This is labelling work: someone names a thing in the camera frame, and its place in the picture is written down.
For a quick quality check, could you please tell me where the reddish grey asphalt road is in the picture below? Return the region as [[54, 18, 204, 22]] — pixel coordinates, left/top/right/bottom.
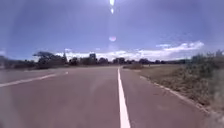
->
[[0, 65, 214, 128]]

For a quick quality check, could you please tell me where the row of distant trees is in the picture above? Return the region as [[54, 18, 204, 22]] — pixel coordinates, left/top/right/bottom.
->
[[0, 50, 191, 70]]

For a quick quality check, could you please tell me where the pale concrete kerb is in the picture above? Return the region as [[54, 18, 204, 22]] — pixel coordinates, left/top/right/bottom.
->
[[138, 74, 224, 125]]

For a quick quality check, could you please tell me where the dry scrub verge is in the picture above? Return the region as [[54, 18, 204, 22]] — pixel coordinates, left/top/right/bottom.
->
[[122, 49, 224, 114]]

